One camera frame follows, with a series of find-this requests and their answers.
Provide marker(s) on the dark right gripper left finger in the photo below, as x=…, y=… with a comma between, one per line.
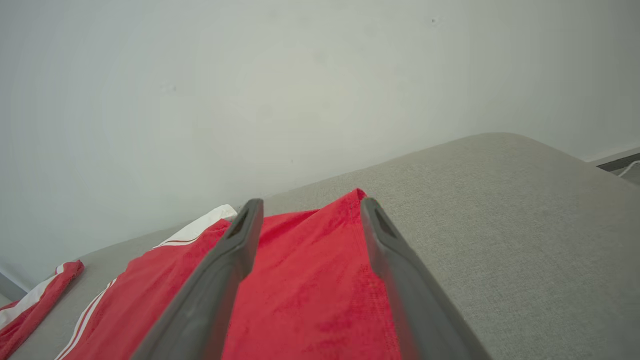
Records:
x=210, y=305

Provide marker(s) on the red basketball jersey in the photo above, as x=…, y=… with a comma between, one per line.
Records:
x=310, y=290

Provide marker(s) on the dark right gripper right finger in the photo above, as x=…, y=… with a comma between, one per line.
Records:
x=420, y=310

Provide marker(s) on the white wall baseboard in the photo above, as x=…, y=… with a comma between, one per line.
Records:
x=615, y=156

